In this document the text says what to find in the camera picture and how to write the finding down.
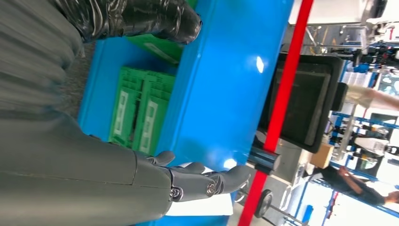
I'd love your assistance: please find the blue metal shelf rack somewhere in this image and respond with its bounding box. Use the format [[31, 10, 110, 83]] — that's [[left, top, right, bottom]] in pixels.
[[77, 0, 295, 226]]

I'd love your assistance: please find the green plastic crate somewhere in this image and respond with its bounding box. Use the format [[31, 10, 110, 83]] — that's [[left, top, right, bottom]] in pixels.
[[124, 0, 199, 65], [132, 71, 176, 157], [107, 66, 144, 148]]

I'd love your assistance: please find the red barrier belt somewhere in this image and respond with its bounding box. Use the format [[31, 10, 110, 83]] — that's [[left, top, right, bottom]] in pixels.
[[237, 0, 314, 226]]

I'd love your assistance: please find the black mesh office chair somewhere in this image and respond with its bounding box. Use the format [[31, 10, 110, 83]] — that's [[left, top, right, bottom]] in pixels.
[[258, 53, 349, 154]]

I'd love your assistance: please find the brown cardboard box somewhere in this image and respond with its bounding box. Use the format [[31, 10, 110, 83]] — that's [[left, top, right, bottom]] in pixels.
[[310, 143, 335, 170]]

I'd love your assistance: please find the person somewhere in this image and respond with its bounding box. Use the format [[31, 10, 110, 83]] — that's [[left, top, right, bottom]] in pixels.
[[311, 164, 399, 207], [343, 83, 399, 112]]

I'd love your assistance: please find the white humanoid robot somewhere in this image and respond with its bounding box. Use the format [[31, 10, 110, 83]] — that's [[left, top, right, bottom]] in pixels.
[[353, 137, 399, 157]]

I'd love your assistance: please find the black barrier post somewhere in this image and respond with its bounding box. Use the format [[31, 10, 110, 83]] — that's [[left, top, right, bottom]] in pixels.
[[247, 145, 282, 176]]

